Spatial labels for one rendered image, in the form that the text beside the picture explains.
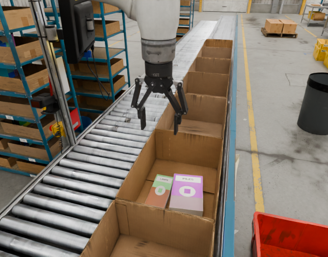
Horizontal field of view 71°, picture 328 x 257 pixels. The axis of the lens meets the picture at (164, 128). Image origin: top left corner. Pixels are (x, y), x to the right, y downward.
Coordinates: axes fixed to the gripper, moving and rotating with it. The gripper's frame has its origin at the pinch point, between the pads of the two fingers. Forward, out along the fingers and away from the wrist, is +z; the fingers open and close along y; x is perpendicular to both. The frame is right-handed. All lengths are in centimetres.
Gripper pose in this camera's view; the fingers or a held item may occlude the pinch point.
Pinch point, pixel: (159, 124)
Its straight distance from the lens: 72.0
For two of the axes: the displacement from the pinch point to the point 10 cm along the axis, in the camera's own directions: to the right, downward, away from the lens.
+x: 2.7, -5.2, 8.1
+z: 0.0, 8.4, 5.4
